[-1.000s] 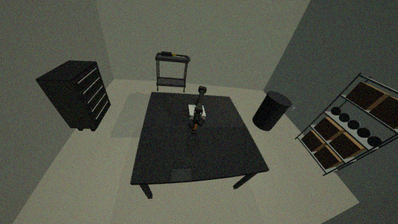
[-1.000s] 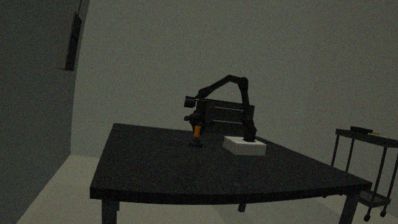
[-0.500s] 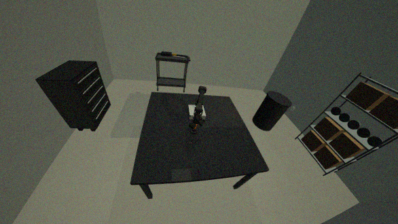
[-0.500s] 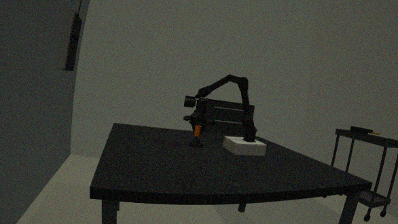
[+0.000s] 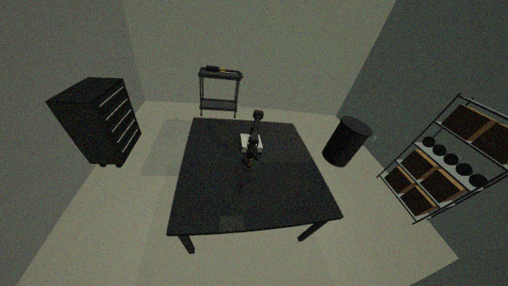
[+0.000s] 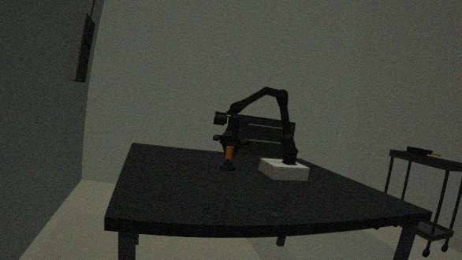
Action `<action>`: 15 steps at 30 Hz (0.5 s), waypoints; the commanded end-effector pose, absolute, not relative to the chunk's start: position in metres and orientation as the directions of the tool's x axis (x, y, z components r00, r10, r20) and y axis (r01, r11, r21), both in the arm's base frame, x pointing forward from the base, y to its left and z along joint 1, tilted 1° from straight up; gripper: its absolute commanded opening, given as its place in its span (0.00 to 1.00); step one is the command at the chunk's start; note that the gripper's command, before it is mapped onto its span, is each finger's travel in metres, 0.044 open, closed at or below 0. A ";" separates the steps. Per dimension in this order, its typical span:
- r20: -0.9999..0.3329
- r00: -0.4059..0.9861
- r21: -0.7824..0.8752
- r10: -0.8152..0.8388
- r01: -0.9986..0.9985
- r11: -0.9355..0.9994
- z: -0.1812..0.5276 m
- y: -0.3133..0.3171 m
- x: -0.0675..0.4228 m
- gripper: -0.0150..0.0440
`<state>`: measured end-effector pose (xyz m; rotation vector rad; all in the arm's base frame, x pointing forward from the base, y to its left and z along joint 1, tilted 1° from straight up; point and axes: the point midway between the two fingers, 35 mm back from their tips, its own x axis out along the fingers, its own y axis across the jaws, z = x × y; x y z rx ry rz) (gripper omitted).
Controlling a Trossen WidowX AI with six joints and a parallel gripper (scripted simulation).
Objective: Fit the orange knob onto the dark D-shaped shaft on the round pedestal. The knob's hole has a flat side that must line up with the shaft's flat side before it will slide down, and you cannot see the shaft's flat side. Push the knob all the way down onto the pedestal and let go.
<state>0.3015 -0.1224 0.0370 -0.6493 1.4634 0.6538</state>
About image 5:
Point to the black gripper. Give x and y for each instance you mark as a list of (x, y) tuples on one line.
[(246, 160)]

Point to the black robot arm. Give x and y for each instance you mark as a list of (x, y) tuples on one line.
[(253, 139)]

